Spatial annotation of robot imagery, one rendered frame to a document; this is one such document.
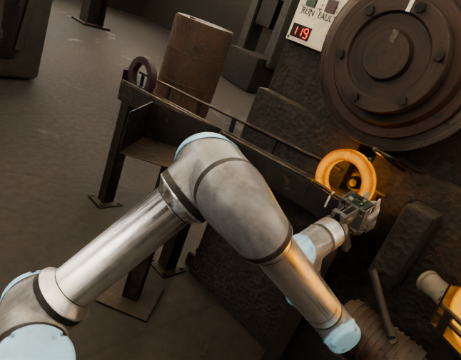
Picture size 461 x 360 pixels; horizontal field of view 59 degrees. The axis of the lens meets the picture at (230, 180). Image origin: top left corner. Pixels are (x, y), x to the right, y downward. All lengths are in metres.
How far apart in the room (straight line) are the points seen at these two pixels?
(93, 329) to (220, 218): 0.98
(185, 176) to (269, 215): 0.16
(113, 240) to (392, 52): 0.77
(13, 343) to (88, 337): 0.78
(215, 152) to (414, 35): 0.62
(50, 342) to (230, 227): 0.33
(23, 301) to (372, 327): 0.79
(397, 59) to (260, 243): 0.63
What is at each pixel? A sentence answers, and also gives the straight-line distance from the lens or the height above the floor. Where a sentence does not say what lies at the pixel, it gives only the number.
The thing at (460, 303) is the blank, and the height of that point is 0.70.
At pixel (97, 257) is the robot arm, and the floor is 0.65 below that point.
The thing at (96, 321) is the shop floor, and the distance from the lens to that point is 1.54.
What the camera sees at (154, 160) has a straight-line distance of 1.28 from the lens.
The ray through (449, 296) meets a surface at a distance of 1.06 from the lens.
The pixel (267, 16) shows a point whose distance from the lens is 6.84.
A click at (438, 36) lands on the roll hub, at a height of 1.19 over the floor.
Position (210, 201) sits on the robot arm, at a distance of 0.61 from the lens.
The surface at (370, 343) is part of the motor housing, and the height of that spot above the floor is 0.49.
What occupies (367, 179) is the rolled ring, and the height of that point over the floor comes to 0.79.
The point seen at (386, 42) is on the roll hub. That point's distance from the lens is 1.10.
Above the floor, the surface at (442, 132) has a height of 1.00.
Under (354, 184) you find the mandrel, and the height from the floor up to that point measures 0.74.
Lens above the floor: 1.09
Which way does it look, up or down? 22 degrees down
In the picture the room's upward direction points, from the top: 21 degrees clockwise
